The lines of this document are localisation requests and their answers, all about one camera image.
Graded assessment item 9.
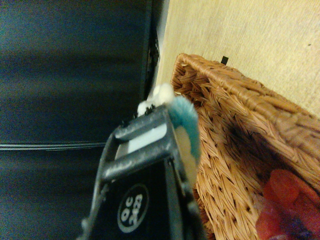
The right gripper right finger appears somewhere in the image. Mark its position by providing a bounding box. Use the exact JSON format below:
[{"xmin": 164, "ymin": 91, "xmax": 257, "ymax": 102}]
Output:
[{"xmin": 169, "ymin": 127, "xmax": 209, "ymax": 240}]

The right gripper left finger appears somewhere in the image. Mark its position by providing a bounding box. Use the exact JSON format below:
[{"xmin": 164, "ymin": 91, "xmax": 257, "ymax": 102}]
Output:
[{"xmin": 81, "ymin": 104, "xmax": 181, "ymax": 240}]

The blue white plush toy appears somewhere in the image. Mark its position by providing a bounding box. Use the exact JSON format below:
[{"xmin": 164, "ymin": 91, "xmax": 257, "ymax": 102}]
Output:
[{"xmin": 136, "ymin": 83, "xmax": 201, "ymax": 182}]

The red toy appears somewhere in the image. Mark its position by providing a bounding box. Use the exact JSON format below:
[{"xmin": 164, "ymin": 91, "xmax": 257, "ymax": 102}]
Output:
[{"xmin": 254, "ymin": 168, "xmax": 320, "ymax": 240}]

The brown wicker basket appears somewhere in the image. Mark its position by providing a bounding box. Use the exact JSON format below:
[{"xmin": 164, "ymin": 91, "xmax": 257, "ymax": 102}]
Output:
[{"xmin": 169, "ymin": 52, "xmax": 320, "ymax": 240}]

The black curtain stand pole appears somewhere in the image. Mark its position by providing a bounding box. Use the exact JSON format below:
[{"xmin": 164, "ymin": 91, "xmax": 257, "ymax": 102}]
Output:
[{"xmin": 0, "ymin": 141, "xmax": 107, "ymax": 152}]

